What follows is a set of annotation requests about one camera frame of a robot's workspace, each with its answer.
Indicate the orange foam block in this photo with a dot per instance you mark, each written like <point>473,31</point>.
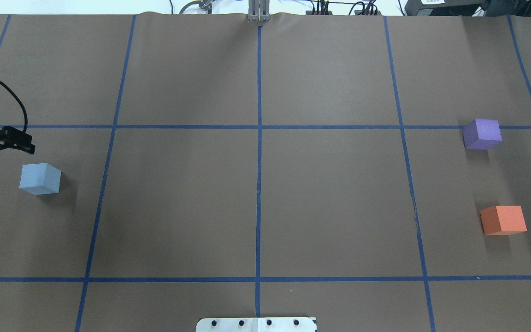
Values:
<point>502,220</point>

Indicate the grey aluminium frame post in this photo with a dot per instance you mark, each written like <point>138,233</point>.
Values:
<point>259,11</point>

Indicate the white metal mounting plate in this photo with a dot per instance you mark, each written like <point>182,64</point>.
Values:
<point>257,324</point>

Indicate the light blue foam block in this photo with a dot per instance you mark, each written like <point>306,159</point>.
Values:
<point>39,179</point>

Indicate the black box at table edge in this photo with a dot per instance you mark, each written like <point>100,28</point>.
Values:
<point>442,8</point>

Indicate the purple foam block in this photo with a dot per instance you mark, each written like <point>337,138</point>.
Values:
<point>482,134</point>

